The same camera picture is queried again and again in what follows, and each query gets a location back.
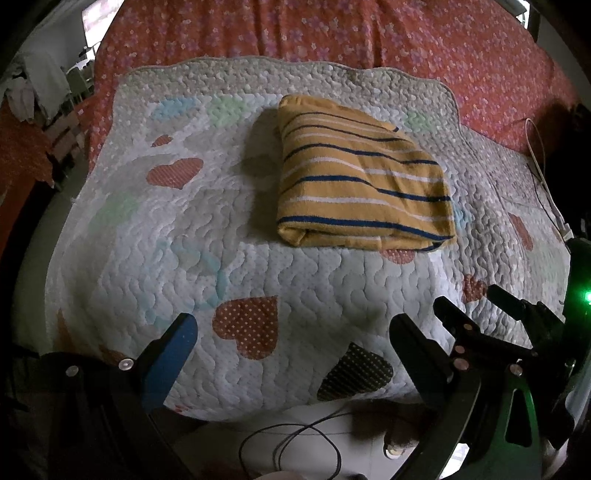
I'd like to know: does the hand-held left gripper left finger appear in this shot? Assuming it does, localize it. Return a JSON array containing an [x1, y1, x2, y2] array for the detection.
[[39, 312, 199, 480]]

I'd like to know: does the white quilted heart blanket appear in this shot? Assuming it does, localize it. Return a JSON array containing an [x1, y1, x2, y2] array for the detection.
[[46, 55, 578, 423]]

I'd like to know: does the pile of pale clothes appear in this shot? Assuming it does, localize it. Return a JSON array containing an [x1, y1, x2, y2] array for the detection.
[[0, 46, 71, 125]]

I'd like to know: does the black cable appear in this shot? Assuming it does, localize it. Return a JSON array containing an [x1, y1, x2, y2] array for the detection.
[[238, 410, 366, 480]]

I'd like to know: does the yellow striped sweater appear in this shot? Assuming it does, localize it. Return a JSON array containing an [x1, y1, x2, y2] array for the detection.
[[276, 93, 458, 254]]

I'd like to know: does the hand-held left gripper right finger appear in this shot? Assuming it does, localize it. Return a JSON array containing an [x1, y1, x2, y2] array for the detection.
[[389, 313, 575, 480]]

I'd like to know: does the red floral bedsheet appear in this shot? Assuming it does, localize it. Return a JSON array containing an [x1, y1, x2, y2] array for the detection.
[[0, 0, 580, 259]]

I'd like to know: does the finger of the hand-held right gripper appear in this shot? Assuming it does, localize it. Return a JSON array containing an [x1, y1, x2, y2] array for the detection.
[[486, 283, 568, 352], [433, 295, 536, 361]]

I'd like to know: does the white cable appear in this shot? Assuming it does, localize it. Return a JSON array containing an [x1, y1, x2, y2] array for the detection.
[[525, 118, 574, 241]]

